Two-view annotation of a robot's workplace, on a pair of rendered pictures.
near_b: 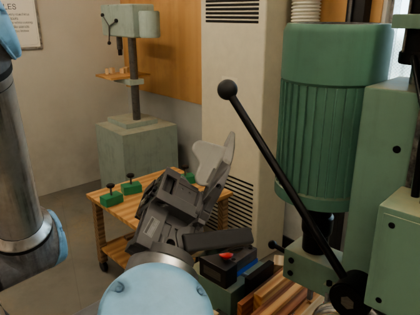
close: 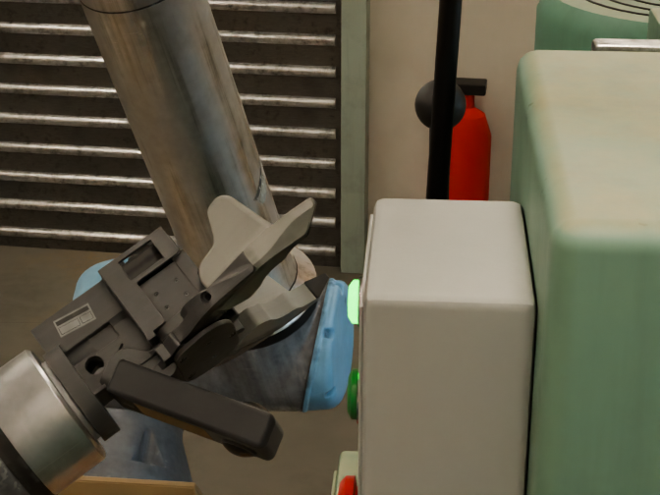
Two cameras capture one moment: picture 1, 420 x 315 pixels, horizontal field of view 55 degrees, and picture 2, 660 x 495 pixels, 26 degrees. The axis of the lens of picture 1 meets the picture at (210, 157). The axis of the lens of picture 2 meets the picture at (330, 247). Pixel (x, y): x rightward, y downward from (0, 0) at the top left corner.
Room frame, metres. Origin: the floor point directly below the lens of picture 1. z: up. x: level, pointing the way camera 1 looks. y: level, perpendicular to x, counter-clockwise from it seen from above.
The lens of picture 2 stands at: (0.03, -0.71, 1.69)
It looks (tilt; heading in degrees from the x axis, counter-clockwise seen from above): 23 degrees down; 51
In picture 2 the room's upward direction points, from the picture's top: straight up
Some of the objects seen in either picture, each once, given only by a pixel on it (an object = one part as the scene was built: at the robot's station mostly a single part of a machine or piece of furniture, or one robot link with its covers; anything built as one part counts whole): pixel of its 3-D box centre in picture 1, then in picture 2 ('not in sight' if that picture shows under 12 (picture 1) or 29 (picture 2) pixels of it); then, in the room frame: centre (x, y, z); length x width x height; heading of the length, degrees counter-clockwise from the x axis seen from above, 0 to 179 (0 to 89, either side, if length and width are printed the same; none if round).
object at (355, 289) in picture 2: not in sight; (356, 302); (0.35, -0.33, 1.46); 0.02 x 0.01 x 0.02; 47
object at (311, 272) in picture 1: (320, 272); not in sight; (0.68, -0.22, 1.03); 0.14 x 0.07 x 0.09; 47
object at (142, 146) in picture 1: (137, 114); not in sight; (3.01, 0.56, 0.79); 0.62 x 0.48 x 1.58; 40
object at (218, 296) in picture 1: (227, 282); not in sight; (0.80, -0.04, 0.91); 0.15 x 0.14 x 0.09; 137
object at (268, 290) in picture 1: (280, 288); not in sight; (0.75, -0.16, 0.94); 0.18 x 0.02 x 0.07; 137
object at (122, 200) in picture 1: (160, 224); not in sight; (2.13, 0.30, 0.32); 0.66 x 0.57 x 0.64; 133
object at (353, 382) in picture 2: not in sight; (355, 394); (0.35, -0.33, 1.42); 0.02 x 0.01 x 0.02; 47
